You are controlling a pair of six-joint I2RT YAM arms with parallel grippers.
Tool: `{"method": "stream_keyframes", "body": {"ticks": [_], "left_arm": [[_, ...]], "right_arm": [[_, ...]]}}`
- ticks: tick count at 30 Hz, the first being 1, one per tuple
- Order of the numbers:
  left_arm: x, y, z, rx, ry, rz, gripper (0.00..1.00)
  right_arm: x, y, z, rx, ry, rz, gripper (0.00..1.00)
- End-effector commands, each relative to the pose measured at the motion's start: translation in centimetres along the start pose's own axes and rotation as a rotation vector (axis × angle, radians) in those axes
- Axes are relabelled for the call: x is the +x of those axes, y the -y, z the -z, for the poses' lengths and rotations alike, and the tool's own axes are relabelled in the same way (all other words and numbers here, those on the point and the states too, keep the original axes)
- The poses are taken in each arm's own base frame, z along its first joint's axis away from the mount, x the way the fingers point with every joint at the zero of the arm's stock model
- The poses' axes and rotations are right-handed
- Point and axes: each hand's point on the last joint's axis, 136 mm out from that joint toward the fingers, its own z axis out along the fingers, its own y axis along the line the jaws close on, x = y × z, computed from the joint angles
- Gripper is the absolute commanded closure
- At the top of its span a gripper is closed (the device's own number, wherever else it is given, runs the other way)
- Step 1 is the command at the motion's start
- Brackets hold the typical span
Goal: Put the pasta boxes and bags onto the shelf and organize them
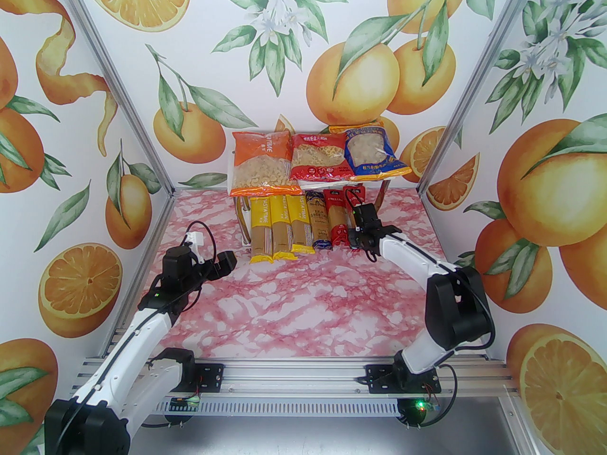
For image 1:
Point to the red spaghetti bag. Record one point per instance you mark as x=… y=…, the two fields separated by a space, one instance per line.
x=337 y=221
x=358 y=196

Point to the dark blue spaghetti bag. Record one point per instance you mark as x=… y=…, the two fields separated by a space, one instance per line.
x=318 y=225

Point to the blue pasta bag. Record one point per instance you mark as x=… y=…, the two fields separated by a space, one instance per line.
x=370 y=152

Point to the red macaroni bag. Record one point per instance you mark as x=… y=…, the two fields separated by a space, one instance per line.
x=317 y=157

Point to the orange macaroni bag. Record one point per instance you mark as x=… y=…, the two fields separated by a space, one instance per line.
x=261 y=168

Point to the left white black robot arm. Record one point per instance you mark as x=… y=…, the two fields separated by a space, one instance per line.
x=128 y=344

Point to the white two-tier shelf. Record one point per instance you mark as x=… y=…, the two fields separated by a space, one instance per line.
x=231 y=178

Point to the pink marble mat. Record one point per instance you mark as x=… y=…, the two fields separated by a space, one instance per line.
x=303 y=311

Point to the small controller board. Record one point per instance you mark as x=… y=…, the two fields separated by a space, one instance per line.
x=432 y=405
x=185 y=403

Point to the black round clamp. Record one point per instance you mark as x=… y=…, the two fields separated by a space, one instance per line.
x=173 y=421
x=410 y=417

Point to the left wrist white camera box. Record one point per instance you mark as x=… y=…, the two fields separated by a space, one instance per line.
x=194 y=239

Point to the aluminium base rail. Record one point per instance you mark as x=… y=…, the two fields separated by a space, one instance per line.
x=294 y=372

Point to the aluminium frame post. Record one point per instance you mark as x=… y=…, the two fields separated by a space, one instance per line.
x=121 y=83
x=475 y=83

